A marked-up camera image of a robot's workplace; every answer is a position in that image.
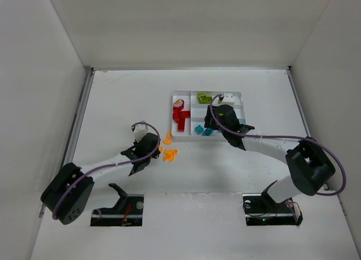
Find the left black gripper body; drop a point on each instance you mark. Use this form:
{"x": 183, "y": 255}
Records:
{"x": 153, "y": 151}

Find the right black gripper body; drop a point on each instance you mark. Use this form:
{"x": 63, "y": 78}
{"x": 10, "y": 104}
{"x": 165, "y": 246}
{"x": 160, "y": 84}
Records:
{"x": 210, "y": 122}

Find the orange half round lego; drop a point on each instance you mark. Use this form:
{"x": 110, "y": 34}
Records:
{"x": 167, "y": 141}

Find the orange lego cluster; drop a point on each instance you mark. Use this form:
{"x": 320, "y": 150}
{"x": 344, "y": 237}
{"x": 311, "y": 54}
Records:
{"x": 170, "y": 154}

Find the green lego brick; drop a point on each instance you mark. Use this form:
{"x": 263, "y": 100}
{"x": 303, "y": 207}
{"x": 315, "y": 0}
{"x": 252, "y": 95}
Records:
{"x": 209, "y": 99}
{"x": 202, "y": 98}

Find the teal square lego brick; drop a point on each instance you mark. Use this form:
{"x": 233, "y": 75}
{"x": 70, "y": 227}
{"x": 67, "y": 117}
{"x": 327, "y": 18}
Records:
{"x": 199, "y": 129}

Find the red rectangular lego brick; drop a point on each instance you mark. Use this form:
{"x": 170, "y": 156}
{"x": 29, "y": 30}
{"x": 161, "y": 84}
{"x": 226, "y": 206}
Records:
{"x": 181, "y": 125}

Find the red flower lego piece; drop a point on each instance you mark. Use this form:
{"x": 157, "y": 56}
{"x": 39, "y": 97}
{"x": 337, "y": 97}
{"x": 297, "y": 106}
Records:
{"x": 178, "y": 105}

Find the red lego with blue brick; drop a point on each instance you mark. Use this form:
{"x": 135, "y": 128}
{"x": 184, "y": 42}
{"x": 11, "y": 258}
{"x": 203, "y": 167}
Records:
{"x": 176, "y": 112}

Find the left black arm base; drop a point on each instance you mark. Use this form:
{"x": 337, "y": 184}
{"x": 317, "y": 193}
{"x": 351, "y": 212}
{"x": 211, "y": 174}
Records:
{"x": 127, "y": 211}

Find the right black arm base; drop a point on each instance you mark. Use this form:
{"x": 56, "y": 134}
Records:
{"x": 261, "y": 210}

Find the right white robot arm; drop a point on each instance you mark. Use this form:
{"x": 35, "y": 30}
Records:
{"x": 308, "y": 165}

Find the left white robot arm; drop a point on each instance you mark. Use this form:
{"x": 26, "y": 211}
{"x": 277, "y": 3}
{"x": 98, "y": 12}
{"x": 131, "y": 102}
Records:
{"x": 75, "y": 189}

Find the green lego brick in tray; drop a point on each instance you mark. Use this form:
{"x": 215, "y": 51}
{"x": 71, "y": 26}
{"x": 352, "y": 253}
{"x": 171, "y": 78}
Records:
{"x": 209, "y": 99}

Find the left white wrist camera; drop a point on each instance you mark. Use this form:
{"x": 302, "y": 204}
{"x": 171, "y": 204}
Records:
{"x": 139, "y": 131}

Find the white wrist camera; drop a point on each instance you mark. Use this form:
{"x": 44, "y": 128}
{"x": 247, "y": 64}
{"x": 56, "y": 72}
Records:
{"x": 227, "y": 99}
{"x": 139, "y": 131}

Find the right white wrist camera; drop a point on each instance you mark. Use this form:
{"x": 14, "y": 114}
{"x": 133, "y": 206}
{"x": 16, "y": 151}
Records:
{"x": 227, "y": 99}

